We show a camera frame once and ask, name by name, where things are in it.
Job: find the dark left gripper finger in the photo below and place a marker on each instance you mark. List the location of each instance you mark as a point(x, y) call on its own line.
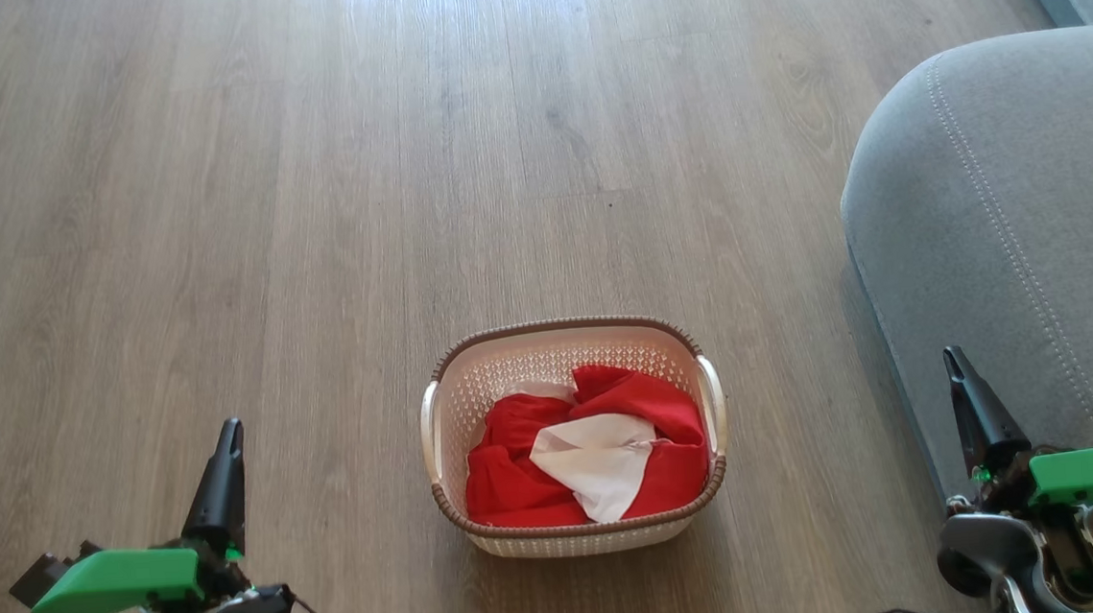
point(218, 493)

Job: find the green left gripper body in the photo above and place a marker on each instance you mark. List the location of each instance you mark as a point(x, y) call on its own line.
point(114, 582)

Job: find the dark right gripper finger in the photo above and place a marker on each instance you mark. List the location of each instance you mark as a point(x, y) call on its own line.
point(979, 416)

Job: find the red garment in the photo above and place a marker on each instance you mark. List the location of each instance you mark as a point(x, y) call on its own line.
point(650, 405)

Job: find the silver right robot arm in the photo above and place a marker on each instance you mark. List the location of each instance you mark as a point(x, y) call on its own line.
point(1016, 557)

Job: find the grey fabric sofa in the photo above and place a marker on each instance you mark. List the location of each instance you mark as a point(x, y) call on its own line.
point(1031, 215)

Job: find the beige woven plastic laundry basket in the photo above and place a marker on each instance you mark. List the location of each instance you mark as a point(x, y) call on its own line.
point(512, 367)

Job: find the white garment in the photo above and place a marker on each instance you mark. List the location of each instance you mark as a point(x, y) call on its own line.
point(601, 466)

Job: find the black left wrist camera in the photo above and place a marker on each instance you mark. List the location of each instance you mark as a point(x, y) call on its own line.
point(41, 575)

